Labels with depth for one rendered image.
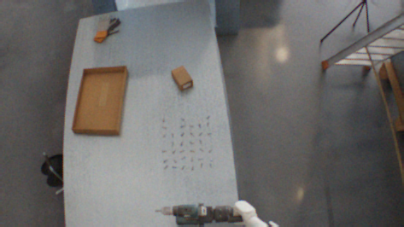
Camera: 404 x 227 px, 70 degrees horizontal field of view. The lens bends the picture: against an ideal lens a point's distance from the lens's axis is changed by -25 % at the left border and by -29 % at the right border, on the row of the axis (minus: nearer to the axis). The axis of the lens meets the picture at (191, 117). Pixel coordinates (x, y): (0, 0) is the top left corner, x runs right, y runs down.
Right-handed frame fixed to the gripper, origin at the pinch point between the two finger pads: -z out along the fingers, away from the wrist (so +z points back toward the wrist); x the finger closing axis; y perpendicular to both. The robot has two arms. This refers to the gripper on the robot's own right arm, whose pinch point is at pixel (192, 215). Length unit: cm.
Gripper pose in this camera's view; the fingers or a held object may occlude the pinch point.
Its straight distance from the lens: 177.3
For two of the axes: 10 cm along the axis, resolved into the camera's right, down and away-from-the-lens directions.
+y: 0.5, 4.6, 8.8
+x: 0.1, 8.8, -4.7
